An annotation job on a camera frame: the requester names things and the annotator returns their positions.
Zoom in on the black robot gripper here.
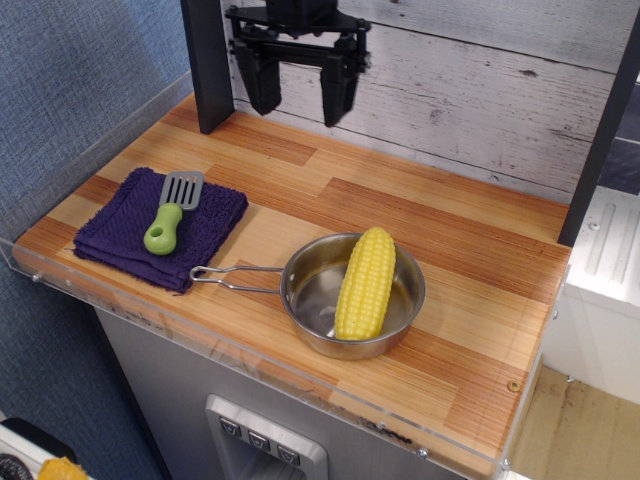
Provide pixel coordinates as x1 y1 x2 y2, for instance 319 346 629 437
225 1 371 127

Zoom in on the grey spatula with green handle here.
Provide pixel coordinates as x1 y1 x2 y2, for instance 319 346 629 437
143 171 204 256

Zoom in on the stainless steel pot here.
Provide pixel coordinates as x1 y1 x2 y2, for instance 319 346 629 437
189 232 427 361

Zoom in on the yellow toy corn cob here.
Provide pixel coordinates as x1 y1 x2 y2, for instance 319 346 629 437
334 227 396 341

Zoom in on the purple folded cloth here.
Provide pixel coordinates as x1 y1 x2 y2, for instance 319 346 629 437
74 167 248 294

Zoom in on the clear acrylic edge guard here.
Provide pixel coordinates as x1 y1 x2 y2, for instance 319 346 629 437
1 98 569 479

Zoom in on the grey toy fridge cabinet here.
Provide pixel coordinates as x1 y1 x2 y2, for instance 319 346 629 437
98 311 458 479

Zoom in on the white ribbed side surface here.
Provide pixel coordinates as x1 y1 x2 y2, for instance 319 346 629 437
568 186 639 307

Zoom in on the silver dispenser button panel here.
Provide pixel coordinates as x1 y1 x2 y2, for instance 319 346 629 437
206 394 329 479

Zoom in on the yellow object bottom corner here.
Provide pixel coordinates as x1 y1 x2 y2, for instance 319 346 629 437
37 457 89 480

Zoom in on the dark left upright post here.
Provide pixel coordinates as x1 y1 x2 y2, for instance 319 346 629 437
181 0 235 134

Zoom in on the dark upright post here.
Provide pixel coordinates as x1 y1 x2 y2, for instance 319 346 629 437
181 0 235 134
557 13 639 247

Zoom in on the dark right upright post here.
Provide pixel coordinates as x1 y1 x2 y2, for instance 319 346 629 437
557 13 639 247

